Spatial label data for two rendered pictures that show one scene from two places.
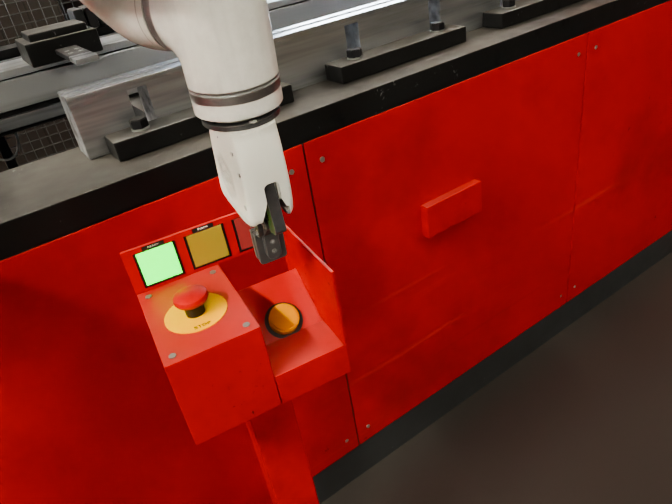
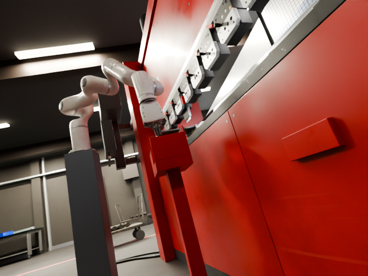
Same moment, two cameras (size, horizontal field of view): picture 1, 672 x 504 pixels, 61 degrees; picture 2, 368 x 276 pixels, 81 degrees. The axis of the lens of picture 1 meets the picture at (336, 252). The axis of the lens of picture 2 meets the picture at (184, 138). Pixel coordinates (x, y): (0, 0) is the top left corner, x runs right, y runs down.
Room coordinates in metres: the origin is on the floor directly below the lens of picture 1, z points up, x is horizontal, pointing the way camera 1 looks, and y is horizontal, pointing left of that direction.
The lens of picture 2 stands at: (0.77, -0.85, 0.53)
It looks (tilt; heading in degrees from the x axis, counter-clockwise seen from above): 15 degrees up; 97
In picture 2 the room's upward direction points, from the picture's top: 15 degrees counter-clockwise
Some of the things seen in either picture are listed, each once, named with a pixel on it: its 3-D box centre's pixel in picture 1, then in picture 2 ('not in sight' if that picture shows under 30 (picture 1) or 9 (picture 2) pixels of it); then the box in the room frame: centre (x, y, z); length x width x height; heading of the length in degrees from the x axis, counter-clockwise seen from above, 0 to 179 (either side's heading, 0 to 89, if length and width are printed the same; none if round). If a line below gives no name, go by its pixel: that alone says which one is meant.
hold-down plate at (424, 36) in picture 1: (398, 52); not in sight; (1.09, -0.18, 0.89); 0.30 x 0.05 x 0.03; 120
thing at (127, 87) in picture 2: not in sight; (174, 146); (0.32, 1.66, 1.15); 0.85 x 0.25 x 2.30; 30
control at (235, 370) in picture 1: (238, 313); (168, 153); (0.56, 0.13, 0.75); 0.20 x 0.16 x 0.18; 112
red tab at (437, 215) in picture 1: (452, 208); (309, 141); (1.02, -0.25, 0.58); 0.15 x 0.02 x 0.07; 120
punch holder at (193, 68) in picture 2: not in sight; (200, 72); (0.83, 0.40, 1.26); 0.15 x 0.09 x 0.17; 120
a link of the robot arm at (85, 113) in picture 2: not in sight; (81, 115); (-0.10, 0.51, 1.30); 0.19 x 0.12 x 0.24; 57
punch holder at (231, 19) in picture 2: not in sight; (231, 21); (1.03, 0.05, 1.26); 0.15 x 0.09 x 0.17; 120
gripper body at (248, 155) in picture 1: (249, 154); (151, 111); (0.54, 0.07, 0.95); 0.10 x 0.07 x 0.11; 22
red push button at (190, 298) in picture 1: (193, 304); not in sight; (0.53, 0.17, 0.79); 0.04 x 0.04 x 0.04
